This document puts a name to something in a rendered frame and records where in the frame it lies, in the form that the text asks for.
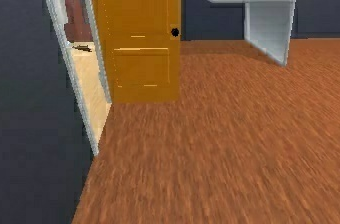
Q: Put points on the orange wooden room door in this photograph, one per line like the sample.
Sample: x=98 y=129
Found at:
x=141 y=50

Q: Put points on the black round door knob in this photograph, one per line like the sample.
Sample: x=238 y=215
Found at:
x=175 y=32

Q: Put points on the white desk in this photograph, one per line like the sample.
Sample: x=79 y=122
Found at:
x=269 y=30

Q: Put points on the white door frame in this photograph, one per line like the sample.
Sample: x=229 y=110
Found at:
x=74 y=80

